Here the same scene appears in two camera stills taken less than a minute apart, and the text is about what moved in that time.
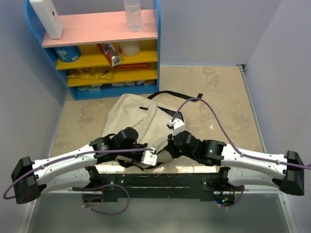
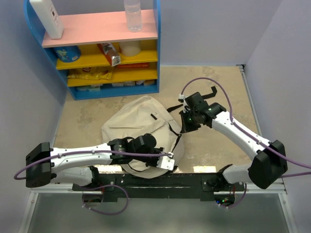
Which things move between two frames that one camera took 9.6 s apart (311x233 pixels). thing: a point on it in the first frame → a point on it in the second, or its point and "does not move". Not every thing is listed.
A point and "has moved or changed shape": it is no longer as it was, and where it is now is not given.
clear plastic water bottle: (134, 15) does not move
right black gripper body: (176, 152) → (191, 122)
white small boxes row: (98, 88) does not move
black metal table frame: (162, 186) does not move
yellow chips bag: (95, 73) does not move
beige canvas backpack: (150, 116) has moved or changed shape
